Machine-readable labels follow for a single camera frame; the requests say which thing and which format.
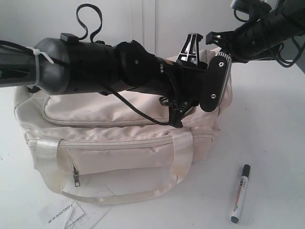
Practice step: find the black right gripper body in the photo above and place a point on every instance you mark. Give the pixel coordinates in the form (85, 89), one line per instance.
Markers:
(223, 40)

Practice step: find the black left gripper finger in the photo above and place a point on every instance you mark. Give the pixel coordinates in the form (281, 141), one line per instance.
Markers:
(190, 51)
(177, 114)

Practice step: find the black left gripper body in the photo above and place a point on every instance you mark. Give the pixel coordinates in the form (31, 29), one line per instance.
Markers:
(183, 85)

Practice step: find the cream fabric duffel bag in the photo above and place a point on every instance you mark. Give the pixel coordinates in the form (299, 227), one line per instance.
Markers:
(72, 136)

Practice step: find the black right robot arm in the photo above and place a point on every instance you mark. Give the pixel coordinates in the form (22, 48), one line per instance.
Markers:
(261, 37)

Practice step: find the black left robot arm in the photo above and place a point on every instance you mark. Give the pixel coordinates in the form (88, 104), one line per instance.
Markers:
(68, 65)

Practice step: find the white whiteboard marker black cap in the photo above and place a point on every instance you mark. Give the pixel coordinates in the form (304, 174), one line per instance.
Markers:
(239, 200)

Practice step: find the white paper hang tag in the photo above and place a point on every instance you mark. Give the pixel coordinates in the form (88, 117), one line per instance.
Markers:
(69, 214)

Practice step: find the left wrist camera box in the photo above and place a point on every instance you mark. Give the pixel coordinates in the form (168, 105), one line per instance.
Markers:
(215, 81)

